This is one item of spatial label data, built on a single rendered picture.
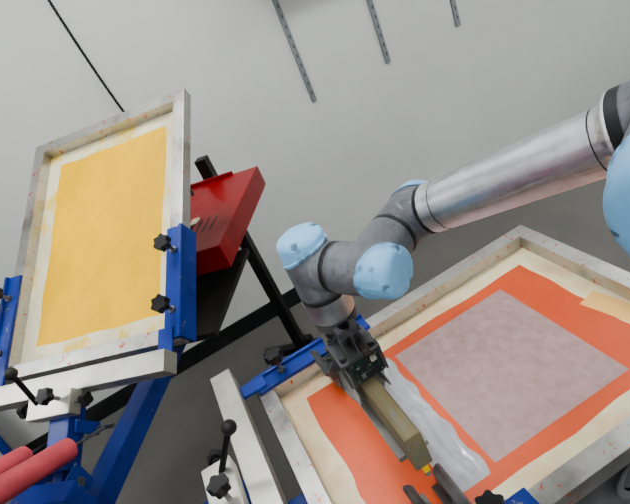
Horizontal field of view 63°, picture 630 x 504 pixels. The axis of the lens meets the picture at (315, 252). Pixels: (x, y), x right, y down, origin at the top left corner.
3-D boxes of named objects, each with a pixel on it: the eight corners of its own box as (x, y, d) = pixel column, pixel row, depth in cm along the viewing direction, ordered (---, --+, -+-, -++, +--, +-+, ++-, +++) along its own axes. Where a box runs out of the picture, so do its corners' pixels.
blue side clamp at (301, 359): (368, 333, 128) (359, 312, 125) (377, 343, 124) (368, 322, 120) (263, 397, 123) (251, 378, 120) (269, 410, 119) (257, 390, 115)
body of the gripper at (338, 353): (352, 394, 82) (325, 341, 76) (331, 365, 90) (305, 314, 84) (391, 368, 83) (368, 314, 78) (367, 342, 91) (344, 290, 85)
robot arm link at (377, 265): (417, 216, 69) (351, 215, 76) (376, 268, 62) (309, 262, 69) (432, 262, 72) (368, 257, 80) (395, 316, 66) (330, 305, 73)
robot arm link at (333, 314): (294, 294, 82) (337, 268, 83) (305, 315, 84) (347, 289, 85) (311, 315, 75) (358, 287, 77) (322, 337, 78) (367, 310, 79)
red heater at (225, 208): (176, 215, 232) (163, 193, 226) (267, 186, 219) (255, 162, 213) (120, 301, 182) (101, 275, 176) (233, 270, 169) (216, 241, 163)
